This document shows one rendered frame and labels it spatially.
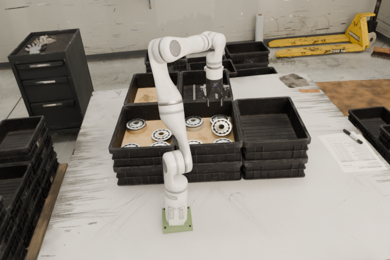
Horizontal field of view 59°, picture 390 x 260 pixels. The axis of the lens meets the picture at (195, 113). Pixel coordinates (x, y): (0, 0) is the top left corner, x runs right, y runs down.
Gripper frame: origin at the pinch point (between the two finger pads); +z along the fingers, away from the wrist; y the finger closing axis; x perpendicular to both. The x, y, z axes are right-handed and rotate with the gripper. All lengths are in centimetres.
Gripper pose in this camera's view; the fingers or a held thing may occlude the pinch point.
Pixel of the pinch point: (215, 102)
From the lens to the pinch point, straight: 164.3
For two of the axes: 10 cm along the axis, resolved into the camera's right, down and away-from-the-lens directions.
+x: 0.1, -5.4, 8.4
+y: 10.0, -0.3, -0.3
